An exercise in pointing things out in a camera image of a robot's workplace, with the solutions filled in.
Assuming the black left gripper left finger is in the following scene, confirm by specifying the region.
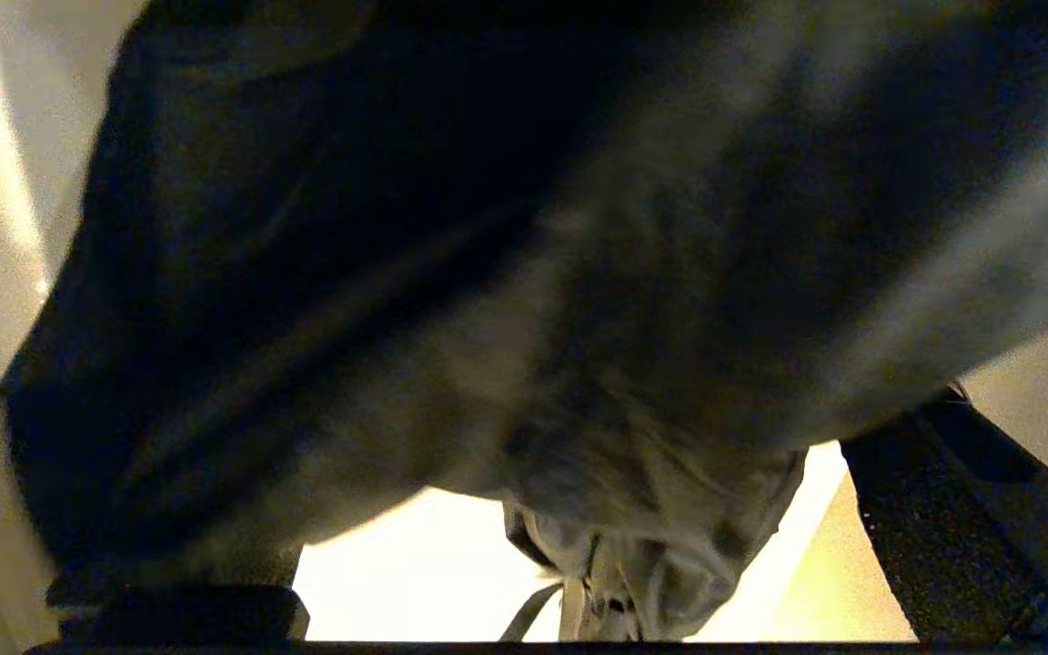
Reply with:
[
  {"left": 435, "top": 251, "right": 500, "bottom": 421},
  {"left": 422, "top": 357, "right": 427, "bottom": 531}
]
[{"left": 44, "top": 546, "right": 311, "bottom": 642}]

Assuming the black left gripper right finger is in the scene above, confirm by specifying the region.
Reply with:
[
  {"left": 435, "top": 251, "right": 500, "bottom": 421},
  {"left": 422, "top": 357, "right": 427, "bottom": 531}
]
[{"left": 840, "top": 382, "right": 1048, "bottom": 643}]

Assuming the black umbrella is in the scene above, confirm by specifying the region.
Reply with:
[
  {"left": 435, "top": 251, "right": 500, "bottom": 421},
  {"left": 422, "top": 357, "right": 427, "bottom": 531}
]
[{"left": 0, "top": 0, "right": 1048, "bottom": 642}]

